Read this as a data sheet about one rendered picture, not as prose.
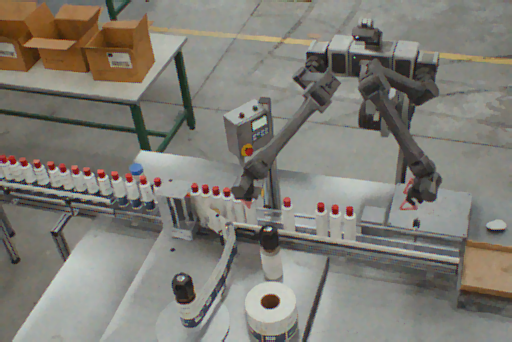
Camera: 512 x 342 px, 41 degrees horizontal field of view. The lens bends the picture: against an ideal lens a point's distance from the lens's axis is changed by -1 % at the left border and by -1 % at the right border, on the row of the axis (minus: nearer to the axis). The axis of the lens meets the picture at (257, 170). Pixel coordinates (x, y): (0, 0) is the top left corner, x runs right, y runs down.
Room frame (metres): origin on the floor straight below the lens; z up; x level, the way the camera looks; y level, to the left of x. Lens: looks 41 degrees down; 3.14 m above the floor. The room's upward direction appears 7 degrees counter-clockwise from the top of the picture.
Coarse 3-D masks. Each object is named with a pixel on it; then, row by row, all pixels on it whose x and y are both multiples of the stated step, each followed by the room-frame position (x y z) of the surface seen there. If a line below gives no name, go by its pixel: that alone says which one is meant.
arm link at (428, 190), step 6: (426, 162) 1.96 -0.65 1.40; (432, 162) 1.96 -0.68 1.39; (432, 168) 1.94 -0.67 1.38; (426, 174) 1.95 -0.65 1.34; (432, 174) 1.93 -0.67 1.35; (420, 180) 1.94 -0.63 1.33; (426, 180) 1.91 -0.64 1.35; (420, 186) 1.90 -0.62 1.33; (426, 186) 1.88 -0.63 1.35; (432, 186) 1.89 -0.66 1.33; (420, 192) 1.87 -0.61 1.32; (426, 192) 1.87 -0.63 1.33; (432, 192) 1.86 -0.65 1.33; (426, 198) 1.86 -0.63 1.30; (432, 198) 1.86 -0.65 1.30
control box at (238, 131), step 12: (240, 108) 2.36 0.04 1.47; (264, 108) 2.34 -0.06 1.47; (228, 120) 2.29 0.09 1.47; (240, 120) 2.27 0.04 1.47; (228, 132) 2.30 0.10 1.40; (240, 132) 2.25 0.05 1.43; (252, 132) 2.29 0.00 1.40; (228, 144) 2.32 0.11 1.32; (240, 144) 2.25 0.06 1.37; (252, 144) 2.28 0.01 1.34; (264, 144) 2.31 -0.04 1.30; (240, 156) 2.25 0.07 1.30
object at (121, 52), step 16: (144, 16) 3.96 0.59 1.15; (112, 32) 4.10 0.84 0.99; (128, 32) 4.06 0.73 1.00; (144, 32) 3.94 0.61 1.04; (96, 48) 3.82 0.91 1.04; (112, 48) 3.74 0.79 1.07; (128, 48) 4.06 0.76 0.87; (144, 48) 3.91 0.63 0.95; (96, 64) 3.85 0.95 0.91; (112, 64) 3.82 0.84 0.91; (128, 64) 3.78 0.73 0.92; (144, 64) 3.86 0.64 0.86; (96, 80) 3.86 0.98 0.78; (112, 80) 3.83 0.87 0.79; (128, 80) 3.79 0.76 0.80
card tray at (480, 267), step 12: (468, 240) 2.00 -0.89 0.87; (468, 252) 1.96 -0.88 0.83; (480, 252) 1.95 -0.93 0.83; (492, 252) 1.95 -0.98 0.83; (504, 252) 1.94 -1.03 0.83; (468, 264) 1.90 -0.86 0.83; (480, 264) 1.89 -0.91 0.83; (492, 264) 1.88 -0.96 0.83; (504, 264) 1.87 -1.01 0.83; (468, 276) 1.83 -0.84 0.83; (480, 276) 1.82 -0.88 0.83; (492, 276) 1.81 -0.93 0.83; (504, 276) 1.81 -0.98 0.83; (468, 288) 1.76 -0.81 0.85; (480, 288) 1.74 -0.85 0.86; (492, 288) 1.74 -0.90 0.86; (504, 288) 1.74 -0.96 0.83
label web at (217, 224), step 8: (184, 200) 2.30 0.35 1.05; (192, 200) 2.31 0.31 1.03; (192, 208) 2.32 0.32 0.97; (200, 208) 2.27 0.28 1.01; (208, 208) 2.22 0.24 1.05; (200, 216) 2.28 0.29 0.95; (208, 224) 2.24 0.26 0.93; (216, 224) 2.18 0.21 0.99; (224, 224) 2.14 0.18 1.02; (224, 232) 2.15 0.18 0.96; (232, 232) 2.06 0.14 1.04; (232, 240) 2.05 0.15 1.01; (232, 248) 2.03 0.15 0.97; (224, 256) 1.94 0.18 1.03; (232, 256) 2.02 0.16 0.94; (224, 264) 1.92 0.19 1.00; (224, 272) 1.91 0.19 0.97; (224, 280) 1.90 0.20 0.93
